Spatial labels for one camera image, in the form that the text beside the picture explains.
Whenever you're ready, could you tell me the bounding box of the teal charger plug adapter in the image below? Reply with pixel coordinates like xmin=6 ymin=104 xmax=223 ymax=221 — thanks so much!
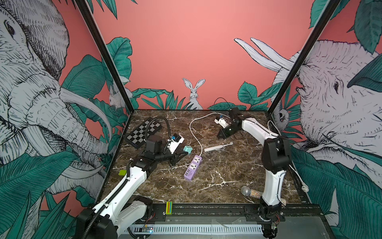
xmin=183 ymin=145 xmax=193 ymax=154

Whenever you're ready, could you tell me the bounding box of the purple power strip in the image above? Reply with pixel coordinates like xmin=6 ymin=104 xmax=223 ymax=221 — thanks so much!
xmin=184 ymin=155 xmax=203 ymax=180

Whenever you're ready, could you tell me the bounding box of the white electric toothbrush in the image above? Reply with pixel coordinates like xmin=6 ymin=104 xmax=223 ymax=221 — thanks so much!
xmin=204 ymin=142 xmax=233 ymax=152

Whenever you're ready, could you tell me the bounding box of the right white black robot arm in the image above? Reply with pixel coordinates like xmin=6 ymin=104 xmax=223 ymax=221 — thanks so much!
xmin=215 ymin=107 xmax=291 ymax=217

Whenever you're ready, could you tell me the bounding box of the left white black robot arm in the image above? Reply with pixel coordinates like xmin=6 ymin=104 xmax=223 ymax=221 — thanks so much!
xmin=74 ymin=134 xmax=188 ymax=239

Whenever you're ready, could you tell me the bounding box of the black white checkerboard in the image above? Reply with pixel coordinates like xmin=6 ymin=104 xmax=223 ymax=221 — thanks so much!
xmin=125 ymin=117 xmax=162 ymax=149

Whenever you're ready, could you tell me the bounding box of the silver glitter microphone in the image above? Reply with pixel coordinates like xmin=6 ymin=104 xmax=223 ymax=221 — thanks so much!
xmin=241 ymin=185 xmax=286 ymax=207

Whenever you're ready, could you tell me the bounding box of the small green circuit board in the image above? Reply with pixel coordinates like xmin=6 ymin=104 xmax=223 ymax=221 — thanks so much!
xmin=142 ymin=227 xmax=154 ymax=234

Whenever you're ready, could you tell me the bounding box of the white ventilation grille strip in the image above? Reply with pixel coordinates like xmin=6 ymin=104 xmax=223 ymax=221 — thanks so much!
xmin=130 ymin=224 xmax=263 ymax=235

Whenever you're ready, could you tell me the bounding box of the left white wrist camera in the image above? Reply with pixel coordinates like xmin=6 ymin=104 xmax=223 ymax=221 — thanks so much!
xmin=167 ymin=133 xmax=184 ymax=154

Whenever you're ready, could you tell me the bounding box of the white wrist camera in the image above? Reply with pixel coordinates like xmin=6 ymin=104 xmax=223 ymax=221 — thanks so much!
xmin=214 ymin=115 xmax=229 ymax=128
xmin=167 ymin=133 xmax=184 ymax=154

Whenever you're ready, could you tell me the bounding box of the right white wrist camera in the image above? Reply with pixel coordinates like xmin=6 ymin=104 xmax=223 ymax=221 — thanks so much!
xmin=214 ymin=115 xmax=229 ymax=128

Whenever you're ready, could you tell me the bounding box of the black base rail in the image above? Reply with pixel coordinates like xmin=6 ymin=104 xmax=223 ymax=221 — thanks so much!
xmin=127 ymin=203 xmax=325 ymax=224

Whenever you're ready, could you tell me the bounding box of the white power strip cable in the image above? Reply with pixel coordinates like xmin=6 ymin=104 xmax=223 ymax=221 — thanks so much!
xmin=189 ymin=112 xmax=309 ymax=192

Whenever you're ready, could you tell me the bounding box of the right black frame post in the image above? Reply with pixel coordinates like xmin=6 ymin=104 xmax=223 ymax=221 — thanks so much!
xmin=267 ymin=0 xmax=341 ymax=115

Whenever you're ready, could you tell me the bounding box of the black frame post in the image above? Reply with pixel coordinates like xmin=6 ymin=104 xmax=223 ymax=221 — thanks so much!
xmin=267 ymin=0 xmax=341 ymax=115
xmin=75 ymin=0 xmax=134 ymax=115

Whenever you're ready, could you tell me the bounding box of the left black frame post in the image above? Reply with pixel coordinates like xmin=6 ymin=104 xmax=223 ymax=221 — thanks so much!
xmin=75 ymin=0 xmax=134 ymax=115

